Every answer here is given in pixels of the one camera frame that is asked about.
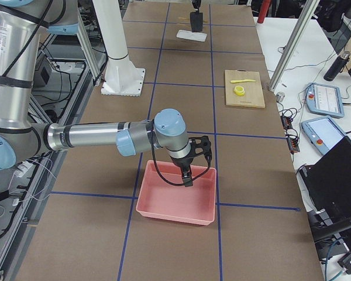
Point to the black laptop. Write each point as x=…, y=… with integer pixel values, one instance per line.
x=329, y=180

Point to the pink plastic bin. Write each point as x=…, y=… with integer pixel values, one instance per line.
x=193, y=205

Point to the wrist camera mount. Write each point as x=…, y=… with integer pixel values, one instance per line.
x=200, y=146

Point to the white rectangular tray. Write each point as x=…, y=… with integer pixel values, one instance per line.
x=189, y=35

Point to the yellow lemon slices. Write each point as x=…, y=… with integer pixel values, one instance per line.
x=239, y=90

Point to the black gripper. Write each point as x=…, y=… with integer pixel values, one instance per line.
x=196, y=21
x=182, y=163

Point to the aluminium frame post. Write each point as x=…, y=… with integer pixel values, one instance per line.
x=299, y=29

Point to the near teach pendant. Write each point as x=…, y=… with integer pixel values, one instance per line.
x=323, y=132

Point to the red fire extinguisher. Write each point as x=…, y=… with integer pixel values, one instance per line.
x=263, y=10

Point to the teach pendant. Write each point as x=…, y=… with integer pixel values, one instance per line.
x=324, y=100
x=323, y=132

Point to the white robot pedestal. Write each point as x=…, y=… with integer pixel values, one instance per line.
x=121, y=75

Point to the black water bottle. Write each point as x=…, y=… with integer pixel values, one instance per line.
x=337, y=66

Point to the grey and pink cloth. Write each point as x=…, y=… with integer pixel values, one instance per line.
x=196, y=21

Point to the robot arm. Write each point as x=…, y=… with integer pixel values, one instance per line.
x=21, y=24

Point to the far teach pendant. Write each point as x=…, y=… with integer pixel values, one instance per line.
x=324, y=100

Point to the bamboo cutting board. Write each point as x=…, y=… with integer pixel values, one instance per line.
x=253, y=97

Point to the yellow plastic knife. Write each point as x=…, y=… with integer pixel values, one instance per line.
x=243, y=81

